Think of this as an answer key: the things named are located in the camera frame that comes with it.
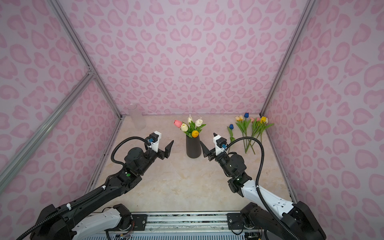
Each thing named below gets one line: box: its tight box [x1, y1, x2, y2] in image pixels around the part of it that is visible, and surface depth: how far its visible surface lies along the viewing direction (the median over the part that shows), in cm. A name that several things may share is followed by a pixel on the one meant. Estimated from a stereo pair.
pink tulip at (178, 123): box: [173, 120, 183, 128], surface depth 76 cm
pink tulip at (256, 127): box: [245, 117, 262, 154], surface depth 112 cm
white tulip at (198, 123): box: [195, 119, 203, 130], surface depth 75 cm
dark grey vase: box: [186, 135, 202, 159], surface depth 95 cm
